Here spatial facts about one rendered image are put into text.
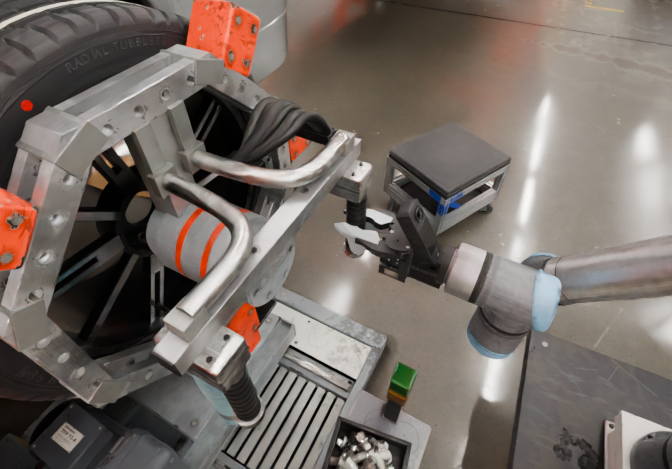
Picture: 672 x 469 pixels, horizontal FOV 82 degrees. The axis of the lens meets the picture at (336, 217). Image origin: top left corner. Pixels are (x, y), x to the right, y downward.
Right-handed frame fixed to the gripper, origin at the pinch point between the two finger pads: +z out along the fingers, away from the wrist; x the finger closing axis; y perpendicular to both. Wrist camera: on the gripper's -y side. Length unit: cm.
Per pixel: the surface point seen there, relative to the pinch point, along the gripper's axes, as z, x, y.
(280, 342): 21, -2, 66
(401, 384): -19.6, -16.5, 17.1
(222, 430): 21, -31, 66
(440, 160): 0, 90, 49
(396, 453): -22.9, -23.2, 30.5
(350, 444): -15.0, -26.5, 27.5
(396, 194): 15, 83, 69
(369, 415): -15.3, -17.3, 38.1
